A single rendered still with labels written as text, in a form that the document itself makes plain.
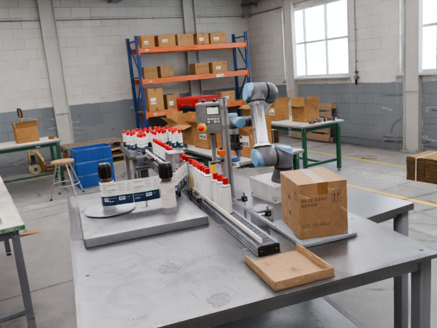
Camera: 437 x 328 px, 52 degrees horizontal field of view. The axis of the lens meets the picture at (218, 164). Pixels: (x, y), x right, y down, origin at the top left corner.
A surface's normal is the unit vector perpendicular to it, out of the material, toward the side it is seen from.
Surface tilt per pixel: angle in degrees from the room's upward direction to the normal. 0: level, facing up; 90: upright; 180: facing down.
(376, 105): 90
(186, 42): 91
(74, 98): 90
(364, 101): 90
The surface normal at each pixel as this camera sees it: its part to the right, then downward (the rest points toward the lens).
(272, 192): -0.86, 0.18
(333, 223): 0.14, 0.19
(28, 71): 0.50, 0.14
